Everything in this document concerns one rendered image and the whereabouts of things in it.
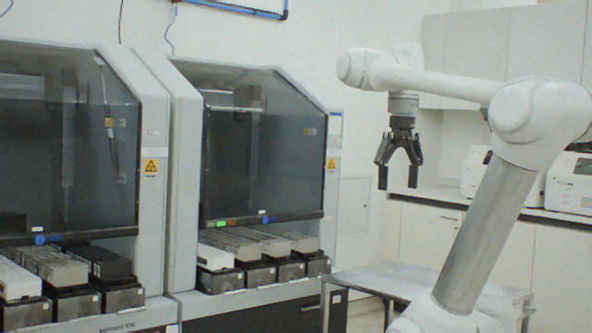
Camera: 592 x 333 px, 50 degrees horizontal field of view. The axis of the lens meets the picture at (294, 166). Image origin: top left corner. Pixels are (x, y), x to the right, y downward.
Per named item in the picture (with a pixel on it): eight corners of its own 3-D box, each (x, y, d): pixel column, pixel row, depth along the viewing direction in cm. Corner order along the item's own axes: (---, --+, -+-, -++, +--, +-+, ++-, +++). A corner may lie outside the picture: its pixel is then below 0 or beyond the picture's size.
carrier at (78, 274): (85, 282, 204) (86, 264, 204) (88, 283, 203) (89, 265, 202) (49, 287, 196) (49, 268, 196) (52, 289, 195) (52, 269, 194)
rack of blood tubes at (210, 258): (168, 257, 252) (169, 242, 251) (191, 255, 258) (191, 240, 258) (211, 274, 230) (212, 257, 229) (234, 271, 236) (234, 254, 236)
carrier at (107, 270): (129, 276, 214) (129, 258, 214) (131, 277, 213) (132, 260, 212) (96, 280, 207) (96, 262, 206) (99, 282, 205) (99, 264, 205)
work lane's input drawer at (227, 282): (122, 257, 277) (123, 237, 276) (151, 254, 286) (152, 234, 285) (219, 299, 223) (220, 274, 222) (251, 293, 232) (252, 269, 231)
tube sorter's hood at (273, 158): (134, 209, 267) (140, 56, 262) (249, 202, 307) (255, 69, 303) (203, 229, 229) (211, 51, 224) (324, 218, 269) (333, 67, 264)
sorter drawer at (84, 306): (-14, 273, 240) (-13, 250, 239) (24, 269, 249) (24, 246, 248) (63, 327, 186) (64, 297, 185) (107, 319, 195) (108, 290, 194)
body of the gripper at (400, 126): (403, 115, 178) (400, 148, 178) (422, 116, 183) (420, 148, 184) (383, 114, 183) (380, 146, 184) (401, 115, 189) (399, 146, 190)
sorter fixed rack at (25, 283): (-24, 281, 204) (-24, 262, 204) (8, 277, 211) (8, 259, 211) (6, 304, 182) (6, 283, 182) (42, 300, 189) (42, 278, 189)
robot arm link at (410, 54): (403, 95, 190) (370, 92, 183) (407, 43, 189) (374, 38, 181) (430, 96, 181) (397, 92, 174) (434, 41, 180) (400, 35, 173)
